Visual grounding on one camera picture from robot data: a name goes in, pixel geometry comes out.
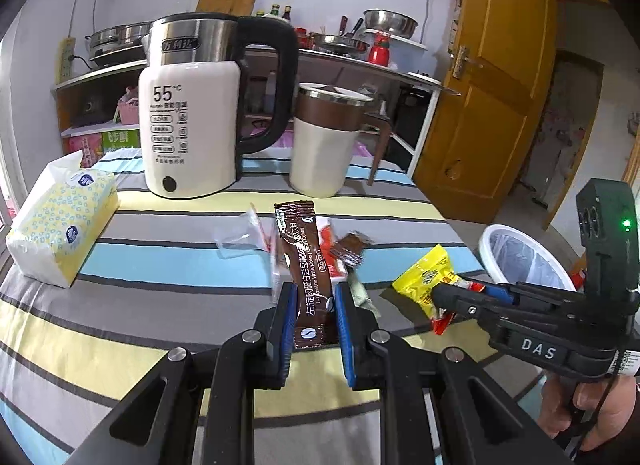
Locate cream brown lidded mug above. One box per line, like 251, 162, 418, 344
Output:
290, 83, 392, 198

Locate white trash bin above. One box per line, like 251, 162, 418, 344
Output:
477, 225, 576, 292

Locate clear zip bag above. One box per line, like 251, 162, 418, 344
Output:
214, 204, 270, 259

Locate steel pot on stove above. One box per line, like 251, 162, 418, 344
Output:
86, 21, 152, 58

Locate striped tablecloth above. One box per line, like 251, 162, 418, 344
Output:
0, 146, 547, 465

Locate metal shelf rack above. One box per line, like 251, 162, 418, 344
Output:
51, 49, 461, 177

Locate yellow tissue pack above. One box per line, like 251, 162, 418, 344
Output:
6, 151, 119, 289

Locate yellow snack packet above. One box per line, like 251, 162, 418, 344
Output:
392, 244, 486, 335

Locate person's right hand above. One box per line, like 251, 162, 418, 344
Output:
538, 373, 639, 464

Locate wooden door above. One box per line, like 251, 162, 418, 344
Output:
413, 0, 556, 224

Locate brown coffee sachet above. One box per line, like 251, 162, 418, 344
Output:
274, 201, 337, 350

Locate small brown wrapper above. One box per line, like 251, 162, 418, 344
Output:
330, 231, 372, 269

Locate red bottle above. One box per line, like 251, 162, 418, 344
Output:
368, 32, 390, 66

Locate steel bowl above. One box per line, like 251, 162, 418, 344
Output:
363, 9, 418, 40

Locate white electric kettle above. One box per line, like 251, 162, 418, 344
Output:
138, 12, 298, 200

